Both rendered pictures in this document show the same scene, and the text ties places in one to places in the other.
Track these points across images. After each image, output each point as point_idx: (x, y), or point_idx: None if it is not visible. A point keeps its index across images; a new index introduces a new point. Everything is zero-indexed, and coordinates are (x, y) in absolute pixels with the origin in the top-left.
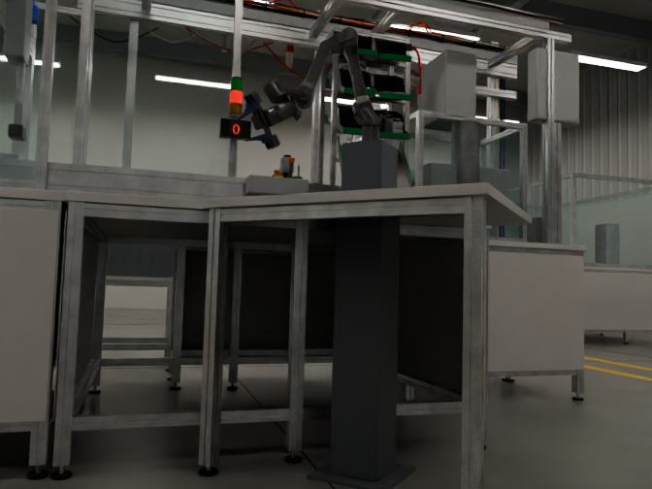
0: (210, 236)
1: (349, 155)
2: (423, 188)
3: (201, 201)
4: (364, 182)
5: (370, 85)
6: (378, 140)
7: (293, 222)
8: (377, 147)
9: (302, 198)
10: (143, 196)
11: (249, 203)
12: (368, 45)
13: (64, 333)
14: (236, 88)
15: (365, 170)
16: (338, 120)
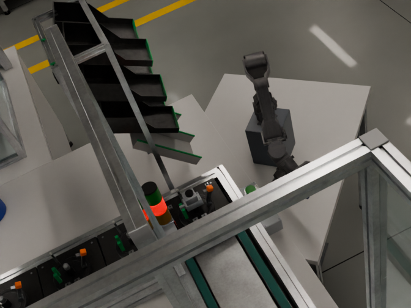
0: (317, 271)
1: (282, 137)
2: (362, 113)
3: (309, 266)
4: (289, 143)
5: (126, 73)
6: (288, 111)
7: None
8: (289, 116)
9: (342, 181)
10: (338, 307)
11: (331, 221)
12: (89, 33)
13: None
14: (161, 195)
15: (288, 135)
16: (139, 127)
